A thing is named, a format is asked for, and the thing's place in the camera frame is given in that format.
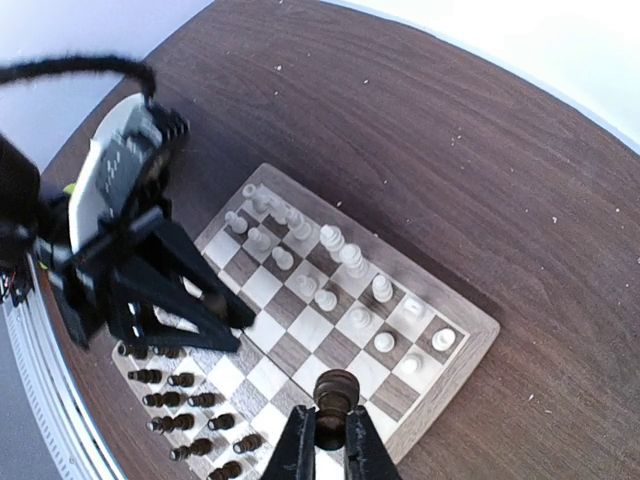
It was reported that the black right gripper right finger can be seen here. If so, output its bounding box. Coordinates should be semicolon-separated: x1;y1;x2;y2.
343;405;401;480

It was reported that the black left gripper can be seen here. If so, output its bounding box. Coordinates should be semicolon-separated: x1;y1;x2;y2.
44;204;256;353

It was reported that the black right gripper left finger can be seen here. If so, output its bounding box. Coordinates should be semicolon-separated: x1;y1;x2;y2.
261;405;316;480

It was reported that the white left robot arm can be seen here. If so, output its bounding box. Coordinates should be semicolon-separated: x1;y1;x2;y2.
1;55;256;353

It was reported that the white rook chess piece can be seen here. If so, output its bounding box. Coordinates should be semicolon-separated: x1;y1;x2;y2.
431;328;456;352

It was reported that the wooden chess board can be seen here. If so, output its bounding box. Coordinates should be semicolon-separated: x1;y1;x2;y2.
112;164;500;479

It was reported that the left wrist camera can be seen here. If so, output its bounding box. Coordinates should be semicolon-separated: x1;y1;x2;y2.
68;94;189;253

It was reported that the aluminium front frame rail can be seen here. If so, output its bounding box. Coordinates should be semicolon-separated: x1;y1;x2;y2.
2;260;126;479

